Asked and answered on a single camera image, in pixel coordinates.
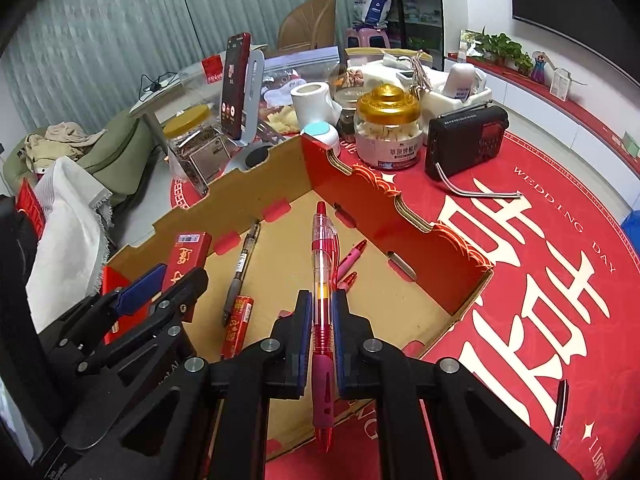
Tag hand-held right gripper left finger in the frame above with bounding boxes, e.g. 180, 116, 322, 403
117, 290, 314, 480

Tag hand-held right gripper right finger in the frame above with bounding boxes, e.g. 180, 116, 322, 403
331, 289, 583, 480

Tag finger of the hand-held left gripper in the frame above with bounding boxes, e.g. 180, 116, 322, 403
37, 263, 168, 356
75, 266, 210, 376

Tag black gel pen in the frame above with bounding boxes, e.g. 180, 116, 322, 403
222, 219, 262, 328

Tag red tube lighter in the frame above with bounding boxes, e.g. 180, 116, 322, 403
221, 295, 255, 360

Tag red cardboard box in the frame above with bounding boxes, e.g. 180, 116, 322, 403
102, 135, 496, 463

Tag black marker pen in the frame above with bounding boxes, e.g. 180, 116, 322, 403
550, 379, 571, 452

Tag white cloth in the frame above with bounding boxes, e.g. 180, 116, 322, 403
25, 157, 113, 333

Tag plastic jar yellow lid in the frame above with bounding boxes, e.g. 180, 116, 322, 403
162, 105, 226, 196

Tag green sofa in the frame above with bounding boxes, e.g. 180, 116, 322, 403
2, 110, 161, 206

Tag beige clothes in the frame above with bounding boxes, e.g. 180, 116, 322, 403
22, 121, 108, 171

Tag white side table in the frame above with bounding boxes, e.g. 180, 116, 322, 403
129, 72, 201, 156

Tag teal white round device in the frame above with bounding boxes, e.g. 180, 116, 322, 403
300, 121, 341, 156

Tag red smartphone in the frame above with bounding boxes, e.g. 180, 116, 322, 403
221, 32, 252, 140

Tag silver phone stand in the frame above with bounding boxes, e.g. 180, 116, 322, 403
232, 46, 291, 171

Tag glass jar gold lid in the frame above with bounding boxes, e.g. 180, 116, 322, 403
354, 85, 421, 170

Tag white paper roll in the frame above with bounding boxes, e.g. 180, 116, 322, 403
290, 81, 333, 128

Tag glass jar dark contents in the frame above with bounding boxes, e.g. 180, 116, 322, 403
332, 89, 361, 143

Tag black portable radio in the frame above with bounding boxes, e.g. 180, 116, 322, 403
424, 105, 523, 198

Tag clear zip bag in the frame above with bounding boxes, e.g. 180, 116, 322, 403
177, 45, 341, 111

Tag white basket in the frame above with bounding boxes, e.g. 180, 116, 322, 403
420, 80, 493, 113

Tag red round printed mat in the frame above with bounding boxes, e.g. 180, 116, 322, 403
170, 130, 640, 480

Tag tan chair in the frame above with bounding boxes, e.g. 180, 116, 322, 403
276, 0, 337, 53

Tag white bottle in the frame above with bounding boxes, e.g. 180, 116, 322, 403
445, 62, 476, 101

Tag pink plastic stool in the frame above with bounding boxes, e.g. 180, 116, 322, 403
345, 27, 393, 51

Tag white low cabinet red top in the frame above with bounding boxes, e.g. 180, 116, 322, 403
447, 52, 640, 206

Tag white blue shopping bag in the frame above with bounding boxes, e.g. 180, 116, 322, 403
352, 0, 396, 28

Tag green potted plants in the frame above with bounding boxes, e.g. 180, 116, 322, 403
460, 27, 535, 76

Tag blue dress figurine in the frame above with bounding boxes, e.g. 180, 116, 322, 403
531, 51, 551, 83

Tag white small carton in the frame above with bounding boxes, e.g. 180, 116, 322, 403
549, 67, 588, 101

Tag glass door cabinet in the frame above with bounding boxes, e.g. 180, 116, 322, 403
357, 0, 445, 68

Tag black wall television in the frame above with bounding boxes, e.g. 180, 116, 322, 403
510, 0, 640, 68

